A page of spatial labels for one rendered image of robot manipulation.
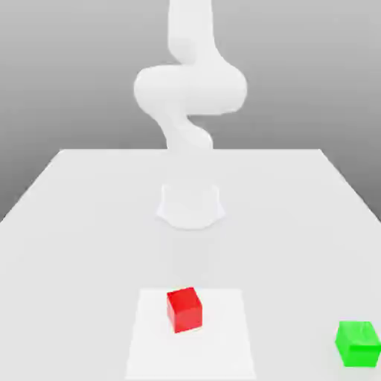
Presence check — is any small green cube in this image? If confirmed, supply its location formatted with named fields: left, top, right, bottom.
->
left=334, top=320, right=381, bottom=368

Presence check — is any small red cube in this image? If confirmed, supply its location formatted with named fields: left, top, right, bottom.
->
left=166, top=286, right=204, bottom=334

